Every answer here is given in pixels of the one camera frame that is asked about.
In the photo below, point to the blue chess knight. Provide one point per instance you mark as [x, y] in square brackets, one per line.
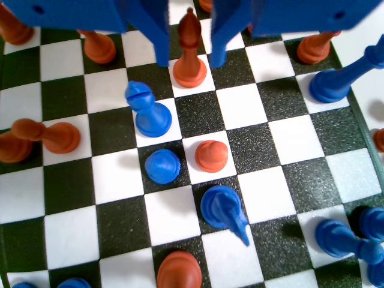
[219, 207]

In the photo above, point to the red chess rook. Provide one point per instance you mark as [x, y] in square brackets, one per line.
[15, 31]

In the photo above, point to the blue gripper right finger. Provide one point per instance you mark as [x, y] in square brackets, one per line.
[222, 36]

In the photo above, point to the blue chess king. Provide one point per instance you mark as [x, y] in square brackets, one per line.
[376, 271]

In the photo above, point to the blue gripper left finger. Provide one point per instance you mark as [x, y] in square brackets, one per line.
[153, 30]

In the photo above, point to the black white chessboard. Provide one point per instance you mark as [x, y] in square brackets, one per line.
[249, 144]

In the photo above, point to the blue chess queen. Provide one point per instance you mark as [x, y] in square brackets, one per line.
[330, 85]

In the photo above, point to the blue chess pawn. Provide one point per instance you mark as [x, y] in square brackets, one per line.
[373, 222]
[73, 283]
[24, 285]
[333, 237]
[162, 166]

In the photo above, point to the red chess pawn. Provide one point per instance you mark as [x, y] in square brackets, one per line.
[313, 51]
[379, 140]
[249, 29]
[12, 148]
[100, 49]
[61, 138]
[211, 156]

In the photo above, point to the red chess knight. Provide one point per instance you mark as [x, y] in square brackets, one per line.
[205, 4]

